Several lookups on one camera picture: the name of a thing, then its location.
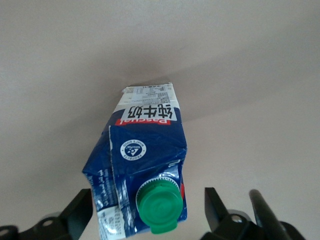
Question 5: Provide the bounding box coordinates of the blue milk carton green cap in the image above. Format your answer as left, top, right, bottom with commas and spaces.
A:
81, 82, 189, 235

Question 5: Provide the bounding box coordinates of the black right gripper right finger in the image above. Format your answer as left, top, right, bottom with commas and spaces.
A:
202, 187, 266, 240

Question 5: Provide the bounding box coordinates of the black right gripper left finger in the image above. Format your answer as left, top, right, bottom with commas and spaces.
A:
0, 188, 95, 240

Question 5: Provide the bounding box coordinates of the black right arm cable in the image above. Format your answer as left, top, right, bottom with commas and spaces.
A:
249, 189, 291, 240

